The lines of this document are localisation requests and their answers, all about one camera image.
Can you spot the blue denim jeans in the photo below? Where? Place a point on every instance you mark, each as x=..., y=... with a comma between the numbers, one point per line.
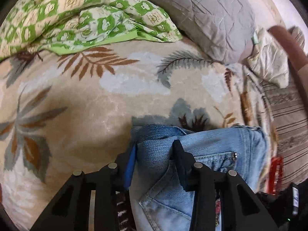
x=158, y=201

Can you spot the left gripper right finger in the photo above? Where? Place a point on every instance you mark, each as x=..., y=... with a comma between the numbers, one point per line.
x=240, y=208

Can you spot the light green cloth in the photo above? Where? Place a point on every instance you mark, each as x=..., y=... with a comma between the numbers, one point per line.
x=255, y=39

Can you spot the green patterned quilt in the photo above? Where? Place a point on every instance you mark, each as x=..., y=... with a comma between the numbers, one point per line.
x=70, y=26

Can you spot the brown wooden headboard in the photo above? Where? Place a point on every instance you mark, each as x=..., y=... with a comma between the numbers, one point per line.
x=295, y=53

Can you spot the grey quilted pillow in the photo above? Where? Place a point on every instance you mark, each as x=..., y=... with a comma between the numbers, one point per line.
x=221, y=28

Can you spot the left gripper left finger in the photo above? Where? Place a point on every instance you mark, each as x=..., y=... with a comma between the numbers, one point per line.
x=89, y=200

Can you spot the beige leaf-pattern blanket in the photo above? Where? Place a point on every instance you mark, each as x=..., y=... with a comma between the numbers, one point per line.
x=61, y=113

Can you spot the cream patterned pillow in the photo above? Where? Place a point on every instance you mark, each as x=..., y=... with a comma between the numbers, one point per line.
x=268, y=59

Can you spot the red bowl of seeds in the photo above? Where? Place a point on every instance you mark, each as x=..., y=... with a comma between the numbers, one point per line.
x=276, y=174

